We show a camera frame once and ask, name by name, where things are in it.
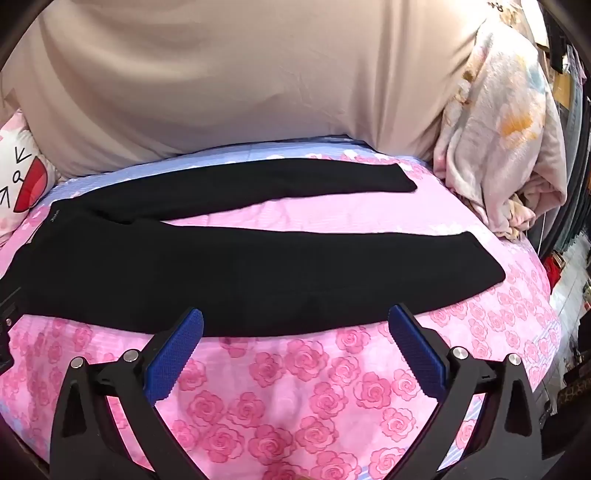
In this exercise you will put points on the pale floral blanket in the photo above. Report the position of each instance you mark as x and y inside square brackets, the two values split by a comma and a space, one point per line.
[498, 138]

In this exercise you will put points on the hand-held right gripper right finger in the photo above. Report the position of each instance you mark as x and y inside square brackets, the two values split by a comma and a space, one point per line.
[415, 350]

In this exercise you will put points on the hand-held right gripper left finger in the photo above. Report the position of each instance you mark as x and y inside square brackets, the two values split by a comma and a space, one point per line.
[178, 350]

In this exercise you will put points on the cluttered shelf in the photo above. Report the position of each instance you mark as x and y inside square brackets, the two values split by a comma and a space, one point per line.
[565, 55]

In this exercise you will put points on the white cat face pillow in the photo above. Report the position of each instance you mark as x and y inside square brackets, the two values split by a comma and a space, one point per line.
[23, 166]

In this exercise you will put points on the red bag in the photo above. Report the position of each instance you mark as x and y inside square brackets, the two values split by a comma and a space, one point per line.
[554, 271]

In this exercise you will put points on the black pants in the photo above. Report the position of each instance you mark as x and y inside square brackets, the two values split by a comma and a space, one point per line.
[184, 277]

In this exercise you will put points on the leopard print item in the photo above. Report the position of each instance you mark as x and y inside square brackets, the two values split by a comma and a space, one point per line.
[575, 392]

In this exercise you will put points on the pink rose bedsheet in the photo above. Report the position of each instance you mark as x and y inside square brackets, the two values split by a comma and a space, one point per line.
[300, 392]

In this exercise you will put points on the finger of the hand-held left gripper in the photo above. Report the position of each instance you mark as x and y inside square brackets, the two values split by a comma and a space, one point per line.
[5, 341]

